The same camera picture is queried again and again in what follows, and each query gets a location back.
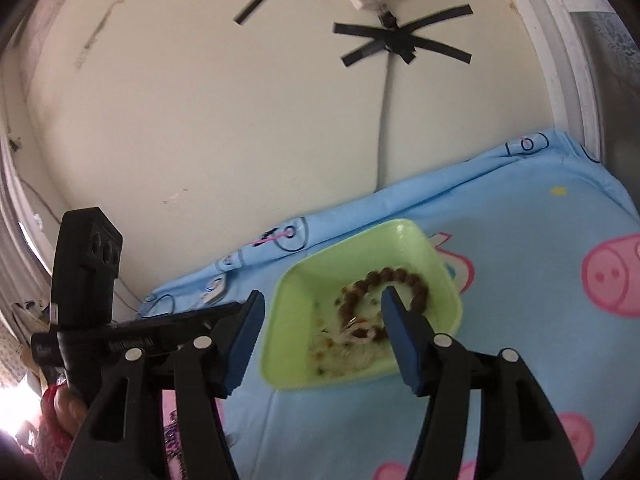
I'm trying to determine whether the brown bead bracelet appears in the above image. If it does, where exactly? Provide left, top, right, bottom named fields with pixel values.
left=339, top=267, right=430, bottom=341

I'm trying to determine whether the white window frame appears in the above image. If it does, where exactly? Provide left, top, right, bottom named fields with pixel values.
left=487, top=0, right=606, bottom=161

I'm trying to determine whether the person's left hand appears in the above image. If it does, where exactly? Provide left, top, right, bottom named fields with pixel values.
left=52, top=385, right=91, bottom=436

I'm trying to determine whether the small white grey device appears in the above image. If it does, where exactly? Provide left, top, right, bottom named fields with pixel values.
left=199, top=274, right=230, bottom=305

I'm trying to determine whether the mixed colourful bead jewelry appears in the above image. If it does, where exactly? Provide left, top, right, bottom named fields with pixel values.
left=307, top=305, right=396, bottom=376

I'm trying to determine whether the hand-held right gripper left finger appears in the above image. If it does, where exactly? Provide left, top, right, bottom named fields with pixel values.
left=59, top=290, right=266, bottom=480

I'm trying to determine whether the grey wall cable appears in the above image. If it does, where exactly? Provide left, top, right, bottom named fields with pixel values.
left=375, top=55, right=401, bottom=193

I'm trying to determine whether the grey curtain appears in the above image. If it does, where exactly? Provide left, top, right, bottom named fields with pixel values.
left=0, top=150, right=53, bottom=391

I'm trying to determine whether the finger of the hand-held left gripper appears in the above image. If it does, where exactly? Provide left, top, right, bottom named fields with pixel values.
left=165, top=302, right=243, bottom=343

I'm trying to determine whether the green plastic tray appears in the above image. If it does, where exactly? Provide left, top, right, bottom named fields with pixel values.
left=258, top=218, right=463, bottom=391

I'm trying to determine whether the black tape cross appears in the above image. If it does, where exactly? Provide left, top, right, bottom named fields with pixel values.
left=333, top=4, right=474, bottom=68

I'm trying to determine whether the black tape strip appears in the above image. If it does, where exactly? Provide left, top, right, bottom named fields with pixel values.
left=232, top=0, right=281, bottom=26

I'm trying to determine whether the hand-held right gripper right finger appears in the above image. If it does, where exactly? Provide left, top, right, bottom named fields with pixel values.
left=380, top=285, right=586, bottom=480

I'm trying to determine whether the blue cartoon printed blanket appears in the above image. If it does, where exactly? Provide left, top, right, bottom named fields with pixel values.
left=137, top=129, right=640, bottom=480

